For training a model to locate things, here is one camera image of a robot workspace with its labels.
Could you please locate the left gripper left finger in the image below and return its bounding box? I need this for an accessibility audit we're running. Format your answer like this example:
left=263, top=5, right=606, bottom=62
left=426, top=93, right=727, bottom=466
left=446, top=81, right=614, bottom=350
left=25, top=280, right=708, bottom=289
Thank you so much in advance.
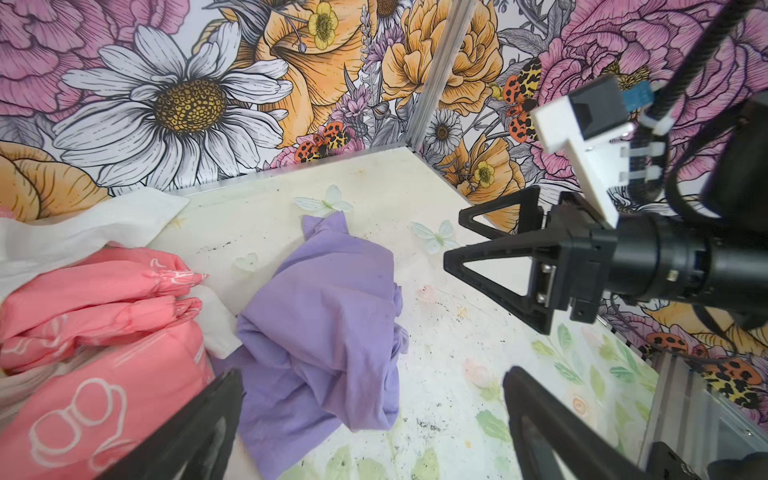
left=99, top=369, right=244, bottom=479

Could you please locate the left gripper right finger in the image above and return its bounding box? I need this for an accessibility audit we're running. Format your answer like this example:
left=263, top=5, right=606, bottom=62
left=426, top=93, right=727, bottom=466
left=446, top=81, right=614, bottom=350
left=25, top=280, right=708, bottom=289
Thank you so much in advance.
left=502, top=366, right=650, bottom=480

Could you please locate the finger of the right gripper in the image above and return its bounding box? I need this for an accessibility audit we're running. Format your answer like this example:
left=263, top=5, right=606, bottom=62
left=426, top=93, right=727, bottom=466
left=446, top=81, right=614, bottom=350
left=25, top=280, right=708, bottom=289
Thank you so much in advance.
left=458, top=186, right=544, bottom=234
left=443, top=233, right=553, bottom=335

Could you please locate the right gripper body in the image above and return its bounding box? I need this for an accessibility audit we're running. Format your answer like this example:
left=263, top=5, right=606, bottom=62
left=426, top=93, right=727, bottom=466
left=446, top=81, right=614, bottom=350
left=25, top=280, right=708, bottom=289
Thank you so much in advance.
left=532, top=192, right=618, bottom=324

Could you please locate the purple cloth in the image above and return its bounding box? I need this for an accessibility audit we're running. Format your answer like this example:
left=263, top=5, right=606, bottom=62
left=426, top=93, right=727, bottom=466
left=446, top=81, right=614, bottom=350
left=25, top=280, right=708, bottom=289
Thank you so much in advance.
left=213, top=212, right=408, bottom=479

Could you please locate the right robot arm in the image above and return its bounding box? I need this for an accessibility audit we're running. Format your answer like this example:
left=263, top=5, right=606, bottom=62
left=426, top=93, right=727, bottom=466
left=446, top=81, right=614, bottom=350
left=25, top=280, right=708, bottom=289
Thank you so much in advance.
left=443, top=93, right=767, bottom=334

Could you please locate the pink printed cloth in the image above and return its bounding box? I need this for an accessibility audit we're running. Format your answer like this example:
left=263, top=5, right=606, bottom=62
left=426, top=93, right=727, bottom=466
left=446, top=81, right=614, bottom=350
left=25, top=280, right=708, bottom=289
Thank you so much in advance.
left=1, top=248, right=213, bottom=479

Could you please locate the white cloth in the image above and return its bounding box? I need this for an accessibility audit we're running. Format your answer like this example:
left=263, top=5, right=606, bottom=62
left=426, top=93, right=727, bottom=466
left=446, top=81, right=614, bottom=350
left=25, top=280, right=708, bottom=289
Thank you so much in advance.
left=0, top=185, right=242, bottom=415

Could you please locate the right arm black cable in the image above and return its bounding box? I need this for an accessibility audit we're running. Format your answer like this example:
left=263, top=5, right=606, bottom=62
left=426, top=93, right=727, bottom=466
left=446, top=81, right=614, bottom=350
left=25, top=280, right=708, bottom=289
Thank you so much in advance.
left=623, top=0, right=763, bottom=208

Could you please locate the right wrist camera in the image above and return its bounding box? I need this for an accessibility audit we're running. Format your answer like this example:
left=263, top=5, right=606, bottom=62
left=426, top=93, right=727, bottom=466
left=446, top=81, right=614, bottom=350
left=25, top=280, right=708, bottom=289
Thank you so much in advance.
left=530, top=74, right=663, bottom=227

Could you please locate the aluminium front rail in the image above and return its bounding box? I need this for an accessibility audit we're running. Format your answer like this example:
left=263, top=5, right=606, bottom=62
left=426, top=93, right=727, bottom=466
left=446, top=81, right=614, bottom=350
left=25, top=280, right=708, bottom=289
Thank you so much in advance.
left=638, top=354, right=767, bottom=479

